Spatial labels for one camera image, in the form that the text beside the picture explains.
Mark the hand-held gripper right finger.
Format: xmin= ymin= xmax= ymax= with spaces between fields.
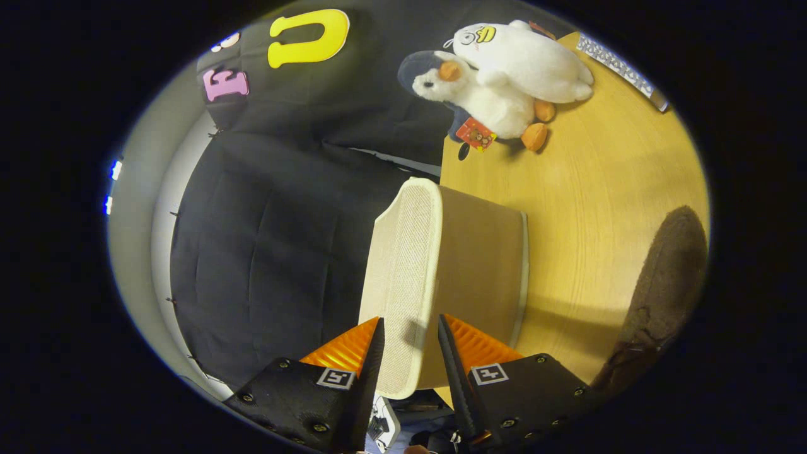
xmin=438 ymin=313 xmax=598 ymax=453

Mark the grey patterned booklet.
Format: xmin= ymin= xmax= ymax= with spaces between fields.
xmin=577 ymin=33 xmax=670 ymax=113

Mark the white duck plush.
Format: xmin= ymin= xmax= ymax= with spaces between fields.
xmin=443 ymin=20 xmax=595 ymax=105

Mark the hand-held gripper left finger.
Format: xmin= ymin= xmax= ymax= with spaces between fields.
xmin=223 ymin=317 xmax=386 ymax=453

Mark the black backdrop cloth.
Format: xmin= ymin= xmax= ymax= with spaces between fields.
xmin=169 ymin=0 xmax=571 ymax=393

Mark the beige fabric storage box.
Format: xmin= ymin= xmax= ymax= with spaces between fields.
xmin=358 ymin=177 xmax=529 ymax=400

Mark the grey and white penguin plush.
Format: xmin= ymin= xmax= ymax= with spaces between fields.
xmin=397 ymin=50 xmax=557 ymax=153

